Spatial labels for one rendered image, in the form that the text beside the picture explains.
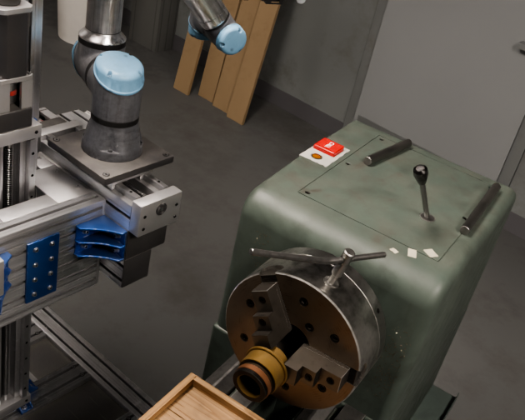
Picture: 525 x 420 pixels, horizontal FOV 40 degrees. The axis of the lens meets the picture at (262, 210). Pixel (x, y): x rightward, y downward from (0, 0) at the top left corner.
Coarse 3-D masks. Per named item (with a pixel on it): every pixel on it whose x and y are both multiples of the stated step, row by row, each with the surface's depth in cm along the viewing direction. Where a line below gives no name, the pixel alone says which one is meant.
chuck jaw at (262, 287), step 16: (272, 272) 144; (256, 288) 143; (272, 288) 142; (256, 304) 143; (272, 304) 141; (256, 320) 142; (272, 320) 141; (288, 320) 145; (256, 336) 140; (272, 336) 140
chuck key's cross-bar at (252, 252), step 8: (264, 256) 124; (272, 256) 125; (280, 256) 126; (288, 256) 127; (296, 256) 129; (304, 256) 130; (360, 256) 139; (368, 256) 140; (376, 256) 141; (384, 256) 142
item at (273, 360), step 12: (252, 348) 140; (264, 348) 138; (276, 348) 141; (252, 360) 137; (264, 360) 137; (276, 360) 138; (240, 372) 136; (252, 372) 134; (264, 372) 136; (276, 372) 136; (240, 384) 138; (252, 384) 141; (264, 384) 134; (276, 384) 137; (252, 396) 138; (264, 396) 135
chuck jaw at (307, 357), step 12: (300, 348) 144; (312, 348) 144; (288, 360) 140; (300, 360) 141; (312, 360) 141; (324, 360) 142; (336, 360) 142; (288, 372) 139; (300, 372) 140; (312, 372) 139; (324, 372) 140; (336, 372) 139; (348, 372) 141; (360, 372) 144; (312, 384) 140; (324, 384) 141; (336, 384) 139
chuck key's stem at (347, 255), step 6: (342, 252) 137; (348, 252) 136; (354, 252) 137; (348, 258) 136; (336, 264) 138; (342, 264) 137; (348, 264) 138; (336, 270) 139; (342, 270) 138; (336, 276) 139; (330, 282) 141
